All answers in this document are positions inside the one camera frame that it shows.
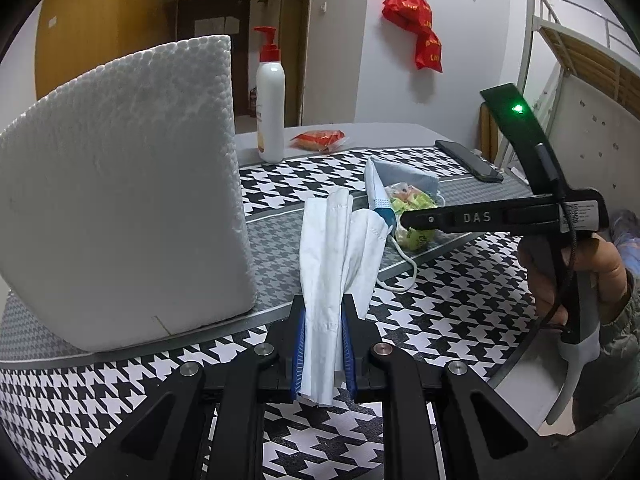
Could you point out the white pump bottle red top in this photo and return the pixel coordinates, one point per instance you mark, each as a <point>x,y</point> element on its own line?
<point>270,110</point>

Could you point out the white foam box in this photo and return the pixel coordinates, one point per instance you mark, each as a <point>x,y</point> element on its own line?
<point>125,185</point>

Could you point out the patterned cloth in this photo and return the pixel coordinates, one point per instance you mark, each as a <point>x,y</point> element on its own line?
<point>625,240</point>

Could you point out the grey houndstooth tablecloth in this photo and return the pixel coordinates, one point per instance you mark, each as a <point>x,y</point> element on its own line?
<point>450,310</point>

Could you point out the person's right forearm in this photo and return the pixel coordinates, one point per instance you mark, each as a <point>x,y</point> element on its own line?
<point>620,360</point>

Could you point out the dark brown entry door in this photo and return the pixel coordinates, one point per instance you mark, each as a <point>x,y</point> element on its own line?
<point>187,5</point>

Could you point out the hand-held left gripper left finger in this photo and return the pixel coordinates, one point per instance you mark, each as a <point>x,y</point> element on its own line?
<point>299,360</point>

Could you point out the white metal bunk bed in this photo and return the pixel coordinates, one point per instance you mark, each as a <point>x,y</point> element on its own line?
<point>585,55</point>

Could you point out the white face mask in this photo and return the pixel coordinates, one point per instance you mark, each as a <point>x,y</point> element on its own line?
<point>320,285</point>
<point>367,250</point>

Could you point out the bag of yellow-green packets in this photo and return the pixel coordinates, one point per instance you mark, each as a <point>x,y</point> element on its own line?
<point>417,242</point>

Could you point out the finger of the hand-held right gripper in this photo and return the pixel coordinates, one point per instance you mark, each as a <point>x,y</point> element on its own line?
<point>450,219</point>

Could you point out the white paper notice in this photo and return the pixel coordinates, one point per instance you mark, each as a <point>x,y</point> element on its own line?
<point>232,22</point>
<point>209,24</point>

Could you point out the person's right hand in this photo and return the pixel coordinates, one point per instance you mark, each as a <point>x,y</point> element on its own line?
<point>607,270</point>

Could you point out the wooden wardrobe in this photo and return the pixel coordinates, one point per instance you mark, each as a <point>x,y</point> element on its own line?
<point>100,20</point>

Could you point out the wooden side door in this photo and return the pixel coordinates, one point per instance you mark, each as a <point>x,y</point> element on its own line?
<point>295,35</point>

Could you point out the black smartphone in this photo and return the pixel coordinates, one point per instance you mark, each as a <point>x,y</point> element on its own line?
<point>470,160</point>

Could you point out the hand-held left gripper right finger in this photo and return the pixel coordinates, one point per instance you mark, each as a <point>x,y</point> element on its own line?
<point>348,355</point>

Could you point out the red printed bag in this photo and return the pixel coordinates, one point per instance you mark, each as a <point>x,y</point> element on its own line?
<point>430,52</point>
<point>405,7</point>

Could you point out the red snack packet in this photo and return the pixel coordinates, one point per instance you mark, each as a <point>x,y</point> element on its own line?
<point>317,140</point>

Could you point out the wooden board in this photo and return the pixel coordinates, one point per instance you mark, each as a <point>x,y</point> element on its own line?
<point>487,130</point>

